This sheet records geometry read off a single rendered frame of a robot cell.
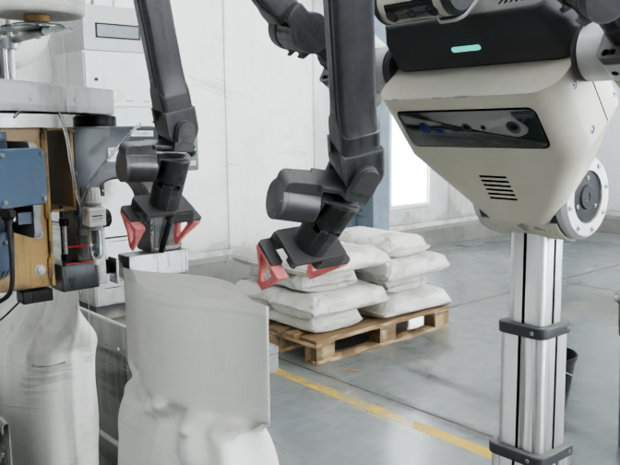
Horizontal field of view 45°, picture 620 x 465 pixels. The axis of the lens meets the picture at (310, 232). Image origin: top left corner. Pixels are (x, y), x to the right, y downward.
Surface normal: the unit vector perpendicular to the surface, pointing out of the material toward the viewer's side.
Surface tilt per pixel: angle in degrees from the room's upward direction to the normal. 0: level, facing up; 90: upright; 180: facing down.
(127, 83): 90
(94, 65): 90
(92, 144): 90
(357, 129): 107
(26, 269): 90
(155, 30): 102
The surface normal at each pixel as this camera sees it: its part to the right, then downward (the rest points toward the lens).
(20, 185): 0.91, 0.05
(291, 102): 0.65, 0.10
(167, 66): 0.50, 0.32
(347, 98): 0.27, 0.61
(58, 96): 0.98, 0.02
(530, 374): -0.76, 0.10
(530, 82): -0.50, -0.70
